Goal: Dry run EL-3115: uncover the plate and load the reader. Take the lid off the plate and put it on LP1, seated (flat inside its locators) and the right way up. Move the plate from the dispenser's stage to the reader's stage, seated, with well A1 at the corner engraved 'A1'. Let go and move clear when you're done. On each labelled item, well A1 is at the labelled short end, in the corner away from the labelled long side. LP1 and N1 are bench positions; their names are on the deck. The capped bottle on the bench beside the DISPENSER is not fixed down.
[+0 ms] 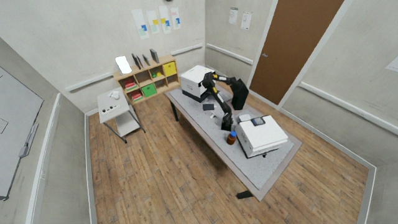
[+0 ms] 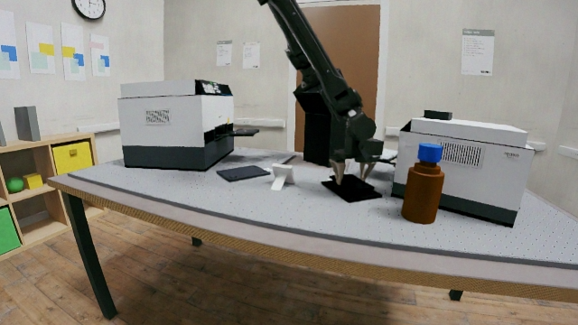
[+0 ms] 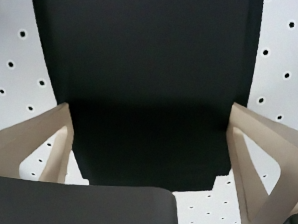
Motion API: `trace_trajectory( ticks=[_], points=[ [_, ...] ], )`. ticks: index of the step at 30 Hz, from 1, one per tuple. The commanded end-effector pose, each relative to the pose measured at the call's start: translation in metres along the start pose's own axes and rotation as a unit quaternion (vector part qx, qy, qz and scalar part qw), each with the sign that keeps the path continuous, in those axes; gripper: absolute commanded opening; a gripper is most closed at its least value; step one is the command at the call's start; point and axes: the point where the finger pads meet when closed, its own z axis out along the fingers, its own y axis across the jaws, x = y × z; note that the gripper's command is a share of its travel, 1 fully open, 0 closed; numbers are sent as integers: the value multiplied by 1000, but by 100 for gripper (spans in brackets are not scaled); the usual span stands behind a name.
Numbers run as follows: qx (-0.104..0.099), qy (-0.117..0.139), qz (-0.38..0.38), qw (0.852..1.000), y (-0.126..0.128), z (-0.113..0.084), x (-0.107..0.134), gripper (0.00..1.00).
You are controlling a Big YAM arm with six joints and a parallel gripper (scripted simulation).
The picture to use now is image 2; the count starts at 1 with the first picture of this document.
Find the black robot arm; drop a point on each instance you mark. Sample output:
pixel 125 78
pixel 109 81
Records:
pixel 316 67

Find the white multi-well plate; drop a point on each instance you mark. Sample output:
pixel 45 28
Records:
pixel 388 154

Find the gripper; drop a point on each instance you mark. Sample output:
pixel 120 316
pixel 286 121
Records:
pixel 358 158

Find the brown bottle with blue cap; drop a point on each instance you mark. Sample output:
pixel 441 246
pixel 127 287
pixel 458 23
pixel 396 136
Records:
pixel 424 186

